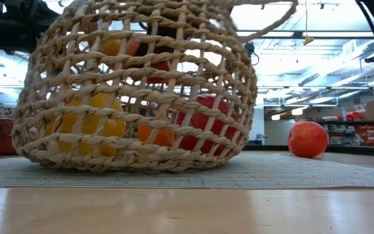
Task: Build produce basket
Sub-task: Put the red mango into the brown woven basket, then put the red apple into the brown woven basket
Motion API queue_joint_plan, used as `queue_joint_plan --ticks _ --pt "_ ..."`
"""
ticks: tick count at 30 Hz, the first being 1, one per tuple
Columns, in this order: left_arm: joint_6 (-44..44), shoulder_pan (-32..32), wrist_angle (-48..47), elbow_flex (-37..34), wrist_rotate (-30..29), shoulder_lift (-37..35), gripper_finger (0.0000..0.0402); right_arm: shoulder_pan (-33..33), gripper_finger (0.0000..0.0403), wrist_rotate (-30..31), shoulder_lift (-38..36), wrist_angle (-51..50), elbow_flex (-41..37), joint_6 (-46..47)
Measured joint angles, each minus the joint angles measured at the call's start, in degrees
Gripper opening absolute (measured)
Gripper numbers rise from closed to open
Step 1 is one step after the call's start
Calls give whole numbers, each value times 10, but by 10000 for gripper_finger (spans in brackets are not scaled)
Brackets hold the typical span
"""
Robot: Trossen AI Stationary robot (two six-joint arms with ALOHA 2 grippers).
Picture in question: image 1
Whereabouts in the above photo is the black hanging camera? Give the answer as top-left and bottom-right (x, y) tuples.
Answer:
(243, 41), (260, 66)

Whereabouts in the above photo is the red streaked apple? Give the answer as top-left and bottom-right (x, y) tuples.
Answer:
(287, 121), (329, 159)

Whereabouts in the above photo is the small orange fruit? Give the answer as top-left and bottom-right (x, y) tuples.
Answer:
(137, 123), (177, 147)

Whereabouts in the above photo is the shelf with storage bins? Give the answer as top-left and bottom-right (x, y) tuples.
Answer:
(316, 120), (374, 147)

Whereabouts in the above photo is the grey woven placemat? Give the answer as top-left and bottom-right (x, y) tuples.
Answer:
(0, 151), (374, 190)

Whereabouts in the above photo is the yellow bell pepper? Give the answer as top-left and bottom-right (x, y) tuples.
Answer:
(45, 90), (127, 157)

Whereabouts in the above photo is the red container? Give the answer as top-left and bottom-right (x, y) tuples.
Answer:
(338, 110), (362, 122)

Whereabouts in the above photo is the large red apple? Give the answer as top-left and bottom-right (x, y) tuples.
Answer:
(173, 94), (240, 156)

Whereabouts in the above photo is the woven wicker basket with handles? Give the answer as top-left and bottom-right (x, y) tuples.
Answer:
(10, 0), (300, 174)

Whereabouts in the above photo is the orange-red peach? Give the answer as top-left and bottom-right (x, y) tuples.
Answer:
(102, 38), (173, 86)

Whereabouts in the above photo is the floral patterned fabric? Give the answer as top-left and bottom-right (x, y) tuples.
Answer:
(0, 106), (15, 122)

